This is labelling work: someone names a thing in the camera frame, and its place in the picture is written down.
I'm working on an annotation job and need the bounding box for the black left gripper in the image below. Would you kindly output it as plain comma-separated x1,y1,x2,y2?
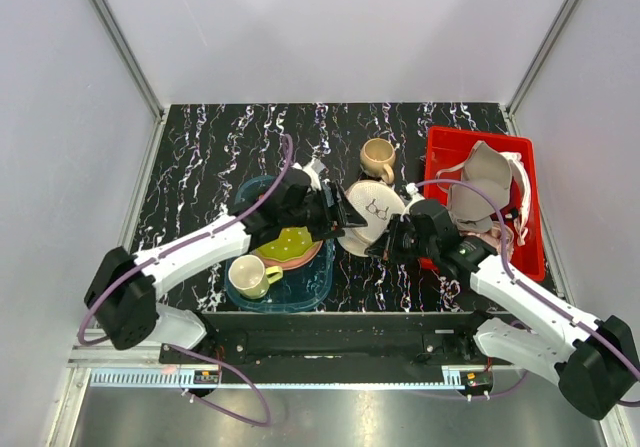
281,180,366,242

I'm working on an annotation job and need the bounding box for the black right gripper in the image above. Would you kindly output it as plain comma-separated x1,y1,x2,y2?
366,214,438,265

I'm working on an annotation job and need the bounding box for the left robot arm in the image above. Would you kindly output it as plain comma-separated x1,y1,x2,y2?
84,168,367,363

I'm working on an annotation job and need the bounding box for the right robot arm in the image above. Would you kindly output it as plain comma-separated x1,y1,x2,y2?
365,199,639,420

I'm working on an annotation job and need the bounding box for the grey bra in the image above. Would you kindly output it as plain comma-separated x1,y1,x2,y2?
436,141,513,233

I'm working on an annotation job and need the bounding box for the pink bra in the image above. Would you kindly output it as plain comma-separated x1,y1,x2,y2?
470,221,515,260

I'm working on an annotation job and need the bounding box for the white lace bra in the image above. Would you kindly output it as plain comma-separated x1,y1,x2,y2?
501,152,532,246

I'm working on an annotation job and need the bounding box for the green polka dot bowl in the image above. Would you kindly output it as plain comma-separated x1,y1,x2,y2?
256,227,321,262

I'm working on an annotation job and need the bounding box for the pink plate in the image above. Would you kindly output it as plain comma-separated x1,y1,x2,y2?
252,243,322,270

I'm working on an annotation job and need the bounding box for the beige ceramic mug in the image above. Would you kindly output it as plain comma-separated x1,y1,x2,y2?
360,138,396,185

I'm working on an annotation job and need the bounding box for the teal transparent plastic tub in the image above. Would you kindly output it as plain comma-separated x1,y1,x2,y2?
224,174,335,314

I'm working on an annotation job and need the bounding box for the cream and yellow mug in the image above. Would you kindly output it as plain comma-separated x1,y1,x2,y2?
228,255,284,300

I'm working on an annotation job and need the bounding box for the red plastic bin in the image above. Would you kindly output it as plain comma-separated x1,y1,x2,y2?
425,126,545,282

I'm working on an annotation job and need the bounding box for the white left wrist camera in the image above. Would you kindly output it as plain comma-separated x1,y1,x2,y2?
301,158,326,191

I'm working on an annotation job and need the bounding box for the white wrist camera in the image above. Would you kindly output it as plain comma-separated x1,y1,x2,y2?
301,158,326,191
402,183,425,217

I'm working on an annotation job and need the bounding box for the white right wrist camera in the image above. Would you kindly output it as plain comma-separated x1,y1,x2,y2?
402,183,425,217

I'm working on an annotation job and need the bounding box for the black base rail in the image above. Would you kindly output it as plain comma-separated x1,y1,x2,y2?
157,311,516,383

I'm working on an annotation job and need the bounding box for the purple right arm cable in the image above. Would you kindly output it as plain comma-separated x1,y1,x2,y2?
407,179,640,407

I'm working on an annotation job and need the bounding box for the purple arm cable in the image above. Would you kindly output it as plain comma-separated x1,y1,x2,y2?
77,134,274,427
407,179,640,407

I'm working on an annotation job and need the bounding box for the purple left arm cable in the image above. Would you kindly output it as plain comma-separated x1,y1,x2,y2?
77,134,274,427

